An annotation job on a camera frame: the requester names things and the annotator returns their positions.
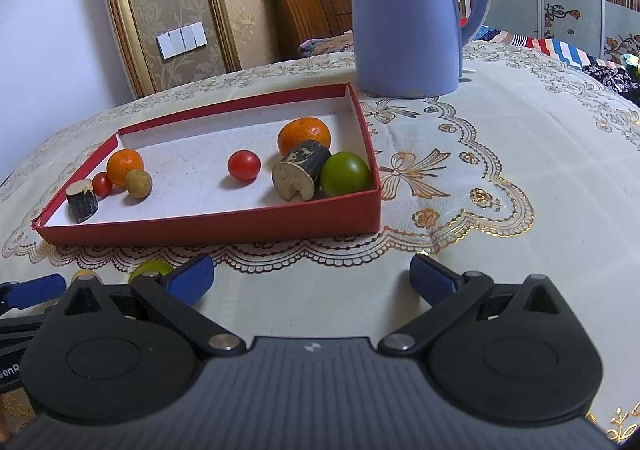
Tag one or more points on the green tomato with stem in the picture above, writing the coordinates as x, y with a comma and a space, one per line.
345, 173

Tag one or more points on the white wall switch panel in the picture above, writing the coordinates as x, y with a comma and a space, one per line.
181, 40

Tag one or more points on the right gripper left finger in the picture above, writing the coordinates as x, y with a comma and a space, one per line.
172, 297

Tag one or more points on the gold wall panel frame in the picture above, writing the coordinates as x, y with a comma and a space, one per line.
136, 25

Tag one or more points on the pink pillow on bed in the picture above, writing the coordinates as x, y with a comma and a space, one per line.
327, 45

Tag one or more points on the red shallow box tray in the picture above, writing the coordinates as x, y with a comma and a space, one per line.
195, 201

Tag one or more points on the blue electric kettle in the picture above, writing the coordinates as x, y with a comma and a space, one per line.
411, 48

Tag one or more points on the orange tangerine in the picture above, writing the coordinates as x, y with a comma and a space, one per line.
120, 163
302, 129

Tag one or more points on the large dark log piece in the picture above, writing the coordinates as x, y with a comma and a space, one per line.
298, 173

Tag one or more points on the yellow longan fruit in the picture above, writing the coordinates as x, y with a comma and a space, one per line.
85, 274
139, 184

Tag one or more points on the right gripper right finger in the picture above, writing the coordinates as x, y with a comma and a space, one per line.
452, 297

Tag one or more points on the red cherry tomato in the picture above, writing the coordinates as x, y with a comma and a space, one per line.
244, 165
102, 185

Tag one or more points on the colourful striped bedding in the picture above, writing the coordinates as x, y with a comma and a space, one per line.
622, 79

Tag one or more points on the small dark log piece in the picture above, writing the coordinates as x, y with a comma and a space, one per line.
81, 200

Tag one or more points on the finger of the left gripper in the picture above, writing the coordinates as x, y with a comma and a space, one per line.
22, 295

